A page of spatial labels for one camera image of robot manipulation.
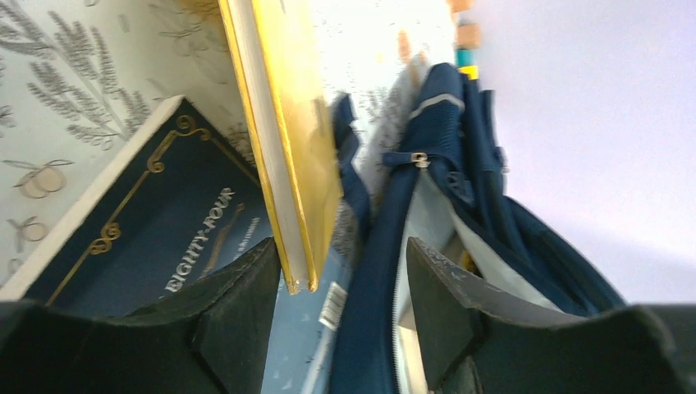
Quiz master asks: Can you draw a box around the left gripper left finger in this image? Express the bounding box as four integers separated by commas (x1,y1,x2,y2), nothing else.
1,239,280,393

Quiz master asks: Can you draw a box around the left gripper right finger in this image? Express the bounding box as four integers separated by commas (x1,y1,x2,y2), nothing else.
406,237,695,393

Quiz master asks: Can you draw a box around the dark blue paperback book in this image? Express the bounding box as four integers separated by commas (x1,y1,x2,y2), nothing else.
1,96,350,393

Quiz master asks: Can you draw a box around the navy blue student backpack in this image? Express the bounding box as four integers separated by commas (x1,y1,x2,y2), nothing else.
328,63,624,393

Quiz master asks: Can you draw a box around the plain yellow book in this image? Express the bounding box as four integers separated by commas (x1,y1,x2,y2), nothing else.
219,0,342,295

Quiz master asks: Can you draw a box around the small yellow wooden block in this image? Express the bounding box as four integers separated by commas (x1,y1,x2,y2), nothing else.
458,65,479,80

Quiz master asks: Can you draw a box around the teal wooden block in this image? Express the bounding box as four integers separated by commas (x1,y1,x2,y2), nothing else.
456,48,474,67

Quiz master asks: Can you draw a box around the floral patterned table mat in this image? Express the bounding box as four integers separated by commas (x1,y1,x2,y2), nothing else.
1,1,455,282

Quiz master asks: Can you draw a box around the round tan wooden block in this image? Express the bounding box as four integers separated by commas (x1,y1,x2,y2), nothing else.
456,22,482,50

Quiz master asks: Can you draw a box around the tan wooden cube block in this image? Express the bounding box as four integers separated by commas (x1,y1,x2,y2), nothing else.
447,0,474,13

